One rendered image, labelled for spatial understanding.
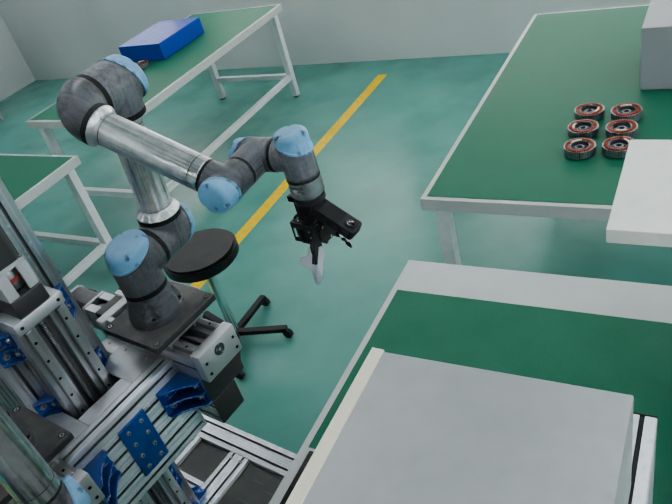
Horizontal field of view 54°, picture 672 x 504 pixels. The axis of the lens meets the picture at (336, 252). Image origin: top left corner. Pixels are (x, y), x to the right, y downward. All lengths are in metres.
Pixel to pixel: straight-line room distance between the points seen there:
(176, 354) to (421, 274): 0.81
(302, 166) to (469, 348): 0.75
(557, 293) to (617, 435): 1.09
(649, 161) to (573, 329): 0.49
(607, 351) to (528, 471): 0.96
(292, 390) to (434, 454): 2.04
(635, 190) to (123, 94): 1.14
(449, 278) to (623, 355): 0.57
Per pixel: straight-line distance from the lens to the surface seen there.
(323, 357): 3.04
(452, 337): 1.89
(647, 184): 1.59
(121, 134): 1.46
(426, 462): 0.93
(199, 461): 2.59
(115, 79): 1.59
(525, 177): 2.51
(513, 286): 2.03
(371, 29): 5.96
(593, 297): 1.98
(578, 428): 0.95
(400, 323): 1.97
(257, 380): 3.06
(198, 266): 2.87
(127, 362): 1.90
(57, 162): 3.96
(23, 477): 1.32
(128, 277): 1.73
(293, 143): 1.37
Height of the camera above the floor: 2.07
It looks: 35 degrees down
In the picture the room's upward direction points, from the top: 17 degrees counter-clockwise
